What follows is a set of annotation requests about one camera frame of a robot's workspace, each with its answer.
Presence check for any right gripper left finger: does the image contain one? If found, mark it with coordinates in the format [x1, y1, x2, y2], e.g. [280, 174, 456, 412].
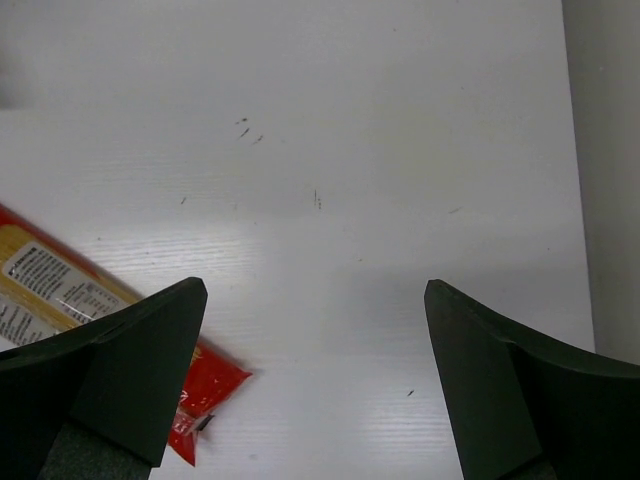
[1, 277, 207, 479]

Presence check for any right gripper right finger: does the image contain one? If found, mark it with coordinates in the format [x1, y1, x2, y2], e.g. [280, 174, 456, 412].
[424, 280, 639, 479]

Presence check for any red spaghetti pack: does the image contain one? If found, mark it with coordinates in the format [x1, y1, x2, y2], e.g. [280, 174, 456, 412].
[1, 206, 251, 466]

